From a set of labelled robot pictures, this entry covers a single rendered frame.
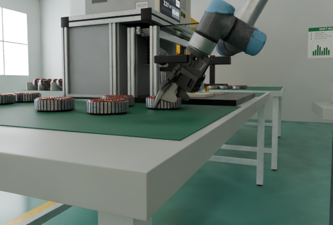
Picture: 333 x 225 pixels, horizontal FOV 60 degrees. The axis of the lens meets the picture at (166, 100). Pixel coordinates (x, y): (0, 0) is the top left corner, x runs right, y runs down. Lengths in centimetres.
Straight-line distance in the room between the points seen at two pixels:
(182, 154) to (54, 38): 882
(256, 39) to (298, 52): 572
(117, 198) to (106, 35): 99
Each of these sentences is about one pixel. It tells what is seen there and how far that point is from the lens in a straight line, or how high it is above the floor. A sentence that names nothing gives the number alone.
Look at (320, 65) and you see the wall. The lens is 658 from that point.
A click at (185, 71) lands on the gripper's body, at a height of 86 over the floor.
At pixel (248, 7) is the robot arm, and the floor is 107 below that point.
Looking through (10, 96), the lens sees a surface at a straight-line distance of 122.
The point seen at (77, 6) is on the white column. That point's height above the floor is 215.
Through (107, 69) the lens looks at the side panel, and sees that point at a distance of 123.
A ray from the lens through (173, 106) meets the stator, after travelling 87.
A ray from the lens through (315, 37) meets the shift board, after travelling 662.
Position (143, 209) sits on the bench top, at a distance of 30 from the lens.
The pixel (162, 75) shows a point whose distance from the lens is 131.
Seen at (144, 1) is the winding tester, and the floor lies 118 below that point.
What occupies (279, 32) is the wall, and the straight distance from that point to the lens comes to 663.
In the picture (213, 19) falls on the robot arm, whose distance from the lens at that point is 84.
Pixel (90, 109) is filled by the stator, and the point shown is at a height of 76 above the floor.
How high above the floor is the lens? 84
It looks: 4 degrees down
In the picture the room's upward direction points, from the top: straight up
